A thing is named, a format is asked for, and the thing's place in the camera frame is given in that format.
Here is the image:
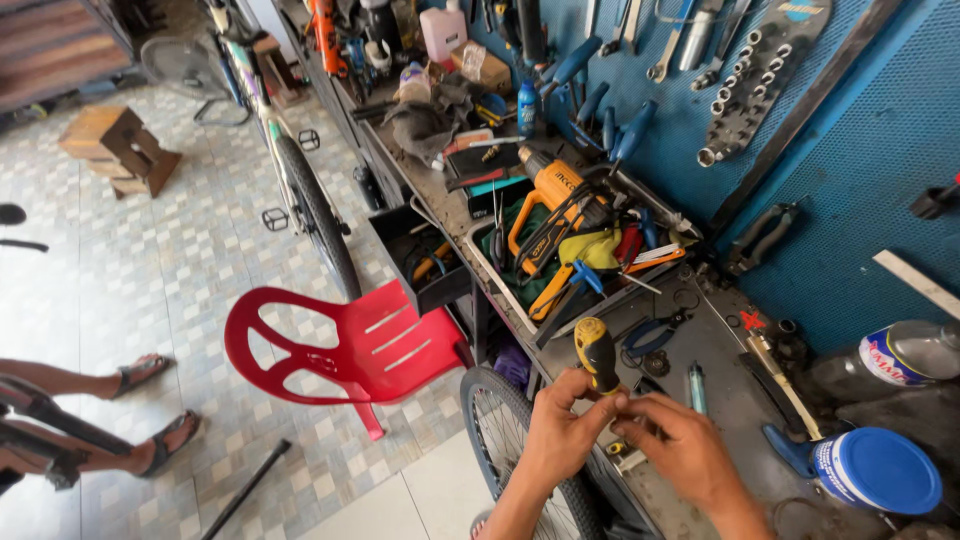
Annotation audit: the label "yellow cloth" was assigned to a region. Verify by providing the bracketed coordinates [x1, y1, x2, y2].
[558, 226, 624, 272]

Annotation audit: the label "person's left hand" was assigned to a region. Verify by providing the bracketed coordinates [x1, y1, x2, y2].
[522, 366, 631, 490]

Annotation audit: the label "cardboard box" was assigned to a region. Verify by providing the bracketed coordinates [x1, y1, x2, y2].
[449, 40, 513, 96]

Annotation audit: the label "wooden handled brush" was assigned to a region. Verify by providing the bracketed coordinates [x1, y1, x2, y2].
[745, 333, 825, 441]

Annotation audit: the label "green cloth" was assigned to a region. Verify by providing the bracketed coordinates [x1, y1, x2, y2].
[480, 198, 562, 307]

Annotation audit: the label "long black bar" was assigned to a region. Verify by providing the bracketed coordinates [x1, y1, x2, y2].
[708, 0, 903, 234]

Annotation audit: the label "blue plastic handle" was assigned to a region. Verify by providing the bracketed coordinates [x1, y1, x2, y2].
[762, 423, 820, 480]

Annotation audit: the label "blue handled pliers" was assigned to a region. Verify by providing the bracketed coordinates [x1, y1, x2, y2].
[621, 310, 693, 360]

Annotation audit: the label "wooden shelf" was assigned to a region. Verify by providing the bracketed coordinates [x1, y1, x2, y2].
[0, 0, 137, 115]

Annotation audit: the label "clear bottle with label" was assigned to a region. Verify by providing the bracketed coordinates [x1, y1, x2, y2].
[808, 319, 960, 393]

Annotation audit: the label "wooden stool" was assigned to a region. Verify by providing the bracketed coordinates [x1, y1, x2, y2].
[58, 105, 183, 201]

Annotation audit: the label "bicycle with black tyres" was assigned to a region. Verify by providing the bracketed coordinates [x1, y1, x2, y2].
[201, 0, 366, 303]

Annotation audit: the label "small blue bottle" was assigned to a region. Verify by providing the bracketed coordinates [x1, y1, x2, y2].
[516, 78, 539, 139]

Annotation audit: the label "black bicycle frame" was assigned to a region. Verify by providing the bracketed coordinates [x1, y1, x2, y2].
[0, 375, 136, 493]

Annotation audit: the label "orange handled tool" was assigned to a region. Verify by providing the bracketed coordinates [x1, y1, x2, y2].
[528, 258, 606, 323]

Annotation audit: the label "orange bicycle fork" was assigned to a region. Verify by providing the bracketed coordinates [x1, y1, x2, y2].
[309, 0, 351, 81]

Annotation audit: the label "grey tool tray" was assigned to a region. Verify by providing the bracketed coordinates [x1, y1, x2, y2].
[464, 193, 704, 348]

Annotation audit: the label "grey cloth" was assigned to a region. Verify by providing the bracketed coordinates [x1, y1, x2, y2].
[381, 73, 483, 168]

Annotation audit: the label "black open drawer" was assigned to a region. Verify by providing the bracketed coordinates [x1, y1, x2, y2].
[368, 201, 474, 317]

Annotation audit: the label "flat metal bar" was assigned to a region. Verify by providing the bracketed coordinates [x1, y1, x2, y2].
[873, 249, 960, 321]

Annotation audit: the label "black rail of silver sockets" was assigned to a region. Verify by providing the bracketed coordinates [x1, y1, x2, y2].
[696, 0, 834, 168]

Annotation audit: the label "blue pegboard with tools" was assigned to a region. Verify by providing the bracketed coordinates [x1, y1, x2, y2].
[517, 0, 960, 355]

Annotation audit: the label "pink plastic jug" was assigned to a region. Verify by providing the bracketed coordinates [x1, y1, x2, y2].
[419, 0, 469, 63]

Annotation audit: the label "black spoked bicycle wheel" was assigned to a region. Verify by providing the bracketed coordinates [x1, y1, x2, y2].
[459, 366, 610, 540]

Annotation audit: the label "orange black heat gun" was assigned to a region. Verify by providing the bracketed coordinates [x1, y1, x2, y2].
[507, 145, 615, 280]

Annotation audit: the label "grey floor fan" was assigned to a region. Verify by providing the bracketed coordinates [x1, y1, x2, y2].
[139, 36, 253, 128]

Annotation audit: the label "grey handled cable cutter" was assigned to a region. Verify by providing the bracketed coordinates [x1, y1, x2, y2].
[724, 201, 801, 277]

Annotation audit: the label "person's right hand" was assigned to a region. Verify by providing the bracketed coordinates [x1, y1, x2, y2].
[610, 391, 745, 520]

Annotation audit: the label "black clamp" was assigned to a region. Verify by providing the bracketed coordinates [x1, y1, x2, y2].
[909, 173, 960, 222]

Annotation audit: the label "yellow black handled screwdriver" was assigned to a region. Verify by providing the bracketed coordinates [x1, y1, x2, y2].
[573, 316, 624, 397]

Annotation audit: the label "black rod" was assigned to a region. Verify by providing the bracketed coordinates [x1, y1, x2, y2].
[200, 438, 293, 540]

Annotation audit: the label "small clear tube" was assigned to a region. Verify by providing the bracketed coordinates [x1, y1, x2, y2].
[687, 360, 709, 416]

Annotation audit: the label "red plastic chair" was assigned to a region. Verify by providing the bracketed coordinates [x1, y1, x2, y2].
[224, 279, 476, 442]

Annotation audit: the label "blue lidded tin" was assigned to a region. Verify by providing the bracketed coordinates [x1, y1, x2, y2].
[813, 426, 944, 516]

